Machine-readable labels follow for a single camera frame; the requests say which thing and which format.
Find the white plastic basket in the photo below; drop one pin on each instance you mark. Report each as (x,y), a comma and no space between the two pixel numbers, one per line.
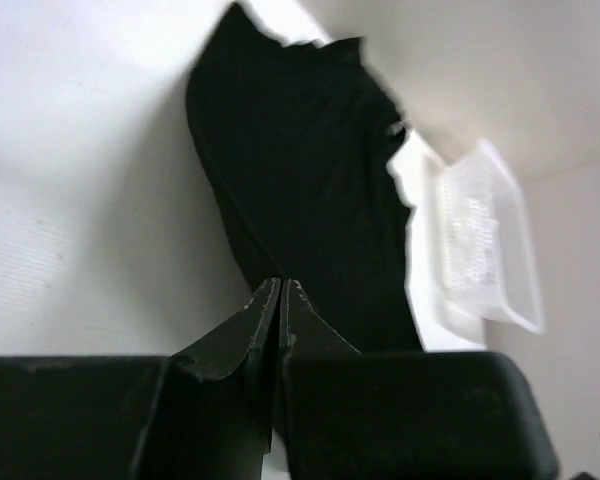
(486,259)

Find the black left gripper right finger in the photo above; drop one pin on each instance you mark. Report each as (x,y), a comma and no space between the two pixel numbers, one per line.
(320,397)

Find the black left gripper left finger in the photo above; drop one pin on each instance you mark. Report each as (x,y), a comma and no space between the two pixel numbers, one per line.
(210,412)

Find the black tank top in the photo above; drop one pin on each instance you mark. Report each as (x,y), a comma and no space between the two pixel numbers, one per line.
(295,141)

